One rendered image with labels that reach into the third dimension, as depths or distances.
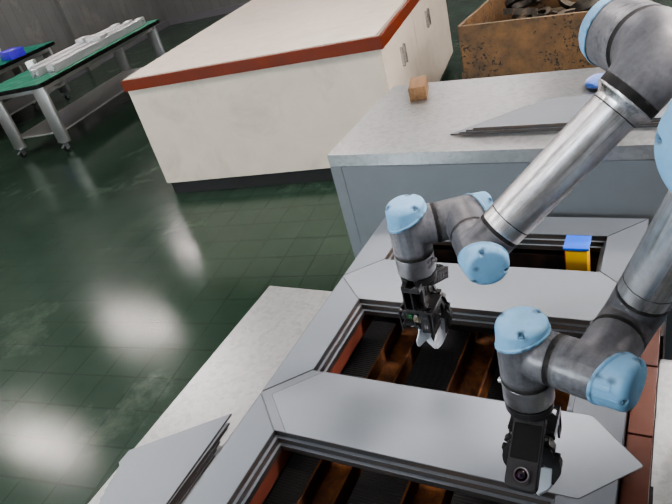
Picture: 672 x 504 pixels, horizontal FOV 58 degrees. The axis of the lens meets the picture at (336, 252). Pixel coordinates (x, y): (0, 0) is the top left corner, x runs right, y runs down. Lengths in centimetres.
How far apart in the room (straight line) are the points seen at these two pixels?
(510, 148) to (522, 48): 221
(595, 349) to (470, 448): 42
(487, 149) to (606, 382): 105
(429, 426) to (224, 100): 342
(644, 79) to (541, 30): 292
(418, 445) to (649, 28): 79
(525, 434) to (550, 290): 60
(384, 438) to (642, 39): 81
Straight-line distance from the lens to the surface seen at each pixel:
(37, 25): 1114
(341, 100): 404
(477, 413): 126
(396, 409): 129
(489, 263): 100
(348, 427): 129
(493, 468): 117
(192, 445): 149
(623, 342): 89
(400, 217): 109
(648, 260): 87
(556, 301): 149
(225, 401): 162
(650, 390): 134
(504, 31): 393
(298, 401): 137
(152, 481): 147
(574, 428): 123
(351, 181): 198
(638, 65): 98
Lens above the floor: 179
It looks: 31 degrees down
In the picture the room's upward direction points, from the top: 16 degrees counter-clockwise
